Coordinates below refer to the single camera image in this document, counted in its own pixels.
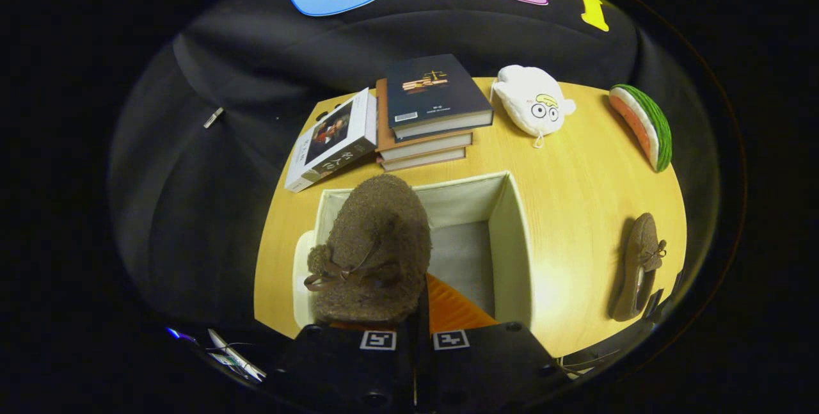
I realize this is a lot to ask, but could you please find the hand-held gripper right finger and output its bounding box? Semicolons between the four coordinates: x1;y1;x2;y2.
416;273;571;414

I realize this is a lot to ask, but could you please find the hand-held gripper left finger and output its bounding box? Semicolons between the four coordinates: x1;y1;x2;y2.
272;299;417;414

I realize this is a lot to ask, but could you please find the grey fabric storage box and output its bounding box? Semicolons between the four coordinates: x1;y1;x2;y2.
292;171;535;331

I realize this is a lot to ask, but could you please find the brown fuzzy shoe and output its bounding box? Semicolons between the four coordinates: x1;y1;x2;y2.
609;212;668;322
303;174;433;326

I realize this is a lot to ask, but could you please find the thin beige book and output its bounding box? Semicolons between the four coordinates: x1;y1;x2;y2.
381;147;467;172

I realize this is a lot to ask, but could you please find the brown cover book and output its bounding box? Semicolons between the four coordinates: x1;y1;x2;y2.
375;78;475;163

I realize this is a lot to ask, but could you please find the white portrait book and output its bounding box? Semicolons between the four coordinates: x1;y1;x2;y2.
284;87;379;193

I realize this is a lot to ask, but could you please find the dark blue book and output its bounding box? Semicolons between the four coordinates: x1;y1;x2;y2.
385;54;495;143

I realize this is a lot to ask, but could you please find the white plush toy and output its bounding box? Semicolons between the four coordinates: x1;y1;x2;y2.
490;65;576;148

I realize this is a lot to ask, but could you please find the black backdrop cloth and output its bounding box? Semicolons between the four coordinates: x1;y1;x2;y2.
109;0;724;338

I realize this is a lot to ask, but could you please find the watermelon slice plush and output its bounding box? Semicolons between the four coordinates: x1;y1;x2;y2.
608;84;673;173

